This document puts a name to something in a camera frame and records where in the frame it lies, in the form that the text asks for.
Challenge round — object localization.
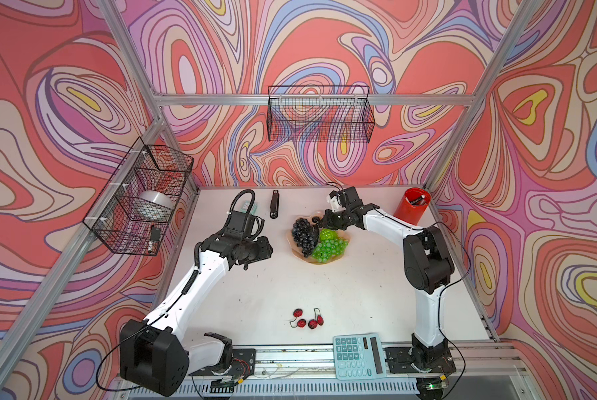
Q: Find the black wire basket left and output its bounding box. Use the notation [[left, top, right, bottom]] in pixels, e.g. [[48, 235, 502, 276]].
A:
[[83, 138, 194, 257]]

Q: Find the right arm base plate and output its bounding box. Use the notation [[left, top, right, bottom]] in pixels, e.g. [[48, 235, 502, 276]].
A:
[[385, 343, 457, 376]]

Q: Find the red cup holder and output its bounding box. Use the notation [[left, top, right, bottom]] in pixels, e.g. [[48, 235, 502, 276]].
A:
[[394, 188, 431, 225]]

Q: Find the green grape bunch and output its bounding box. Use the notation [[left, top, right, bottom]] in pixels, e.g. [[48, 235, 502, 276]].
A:
[[310, 238, 348, 264]]

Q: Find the silver tape roll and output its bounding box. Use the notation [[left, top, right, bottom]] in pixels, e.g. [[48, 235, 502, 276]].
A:
[[138, 190, 174, 209]]

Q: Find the teal calculator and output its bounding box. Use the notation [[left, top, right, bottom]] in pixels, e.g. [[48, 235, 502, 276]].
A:
[[333, 333, 387, 380]]

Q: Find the small teal clock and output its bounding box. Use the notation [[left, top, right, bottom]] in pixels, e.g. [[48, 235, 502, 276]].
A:
[[241, 200, 258, 214]]

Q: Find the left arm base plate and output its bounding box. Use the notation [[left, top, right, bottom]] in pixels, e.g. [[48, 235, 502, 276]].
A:
[[188, 348, 257, 378]]

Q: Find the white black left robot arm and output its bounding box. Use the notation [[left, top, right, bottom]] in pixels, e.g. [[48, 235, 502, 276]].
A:
[[118, 204, 273, 397]]

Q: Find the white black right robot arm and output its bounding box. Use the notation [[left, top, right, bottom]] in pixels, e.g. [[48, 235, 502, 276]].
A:
[[320, 187, 455, 371]]

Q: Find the red cherries cluster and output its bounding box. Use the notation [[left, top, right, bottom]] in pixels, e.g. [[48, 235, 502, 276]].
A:
[[288, 308, 324, 330]]

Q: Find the green bumpy round fruit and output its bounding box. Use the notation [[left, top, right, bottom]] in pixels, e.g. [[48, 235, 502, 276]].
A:
[[319, 228, 338, 242]]

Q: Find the black wire basket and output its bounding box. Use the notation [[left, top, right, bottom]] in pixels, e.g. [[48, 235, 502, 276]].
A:
[[83, 138, 194, 257], [267, 83, 375, 143]]

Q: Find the black grape bunch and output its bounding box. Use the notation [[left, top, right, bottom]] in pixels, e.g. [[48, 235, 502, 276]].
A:
[[291, 218, 319, 258]]

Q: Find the black wire basket back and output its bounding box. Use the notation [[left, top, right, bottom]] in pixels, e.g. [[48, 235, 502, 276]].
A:
[[267, 83, 375, 143]]

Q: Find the pink scalloped fruit bowl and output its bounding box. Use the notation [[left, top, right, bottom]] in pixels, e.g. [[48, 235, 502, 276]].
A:
[[287, 215, 350, 265]]

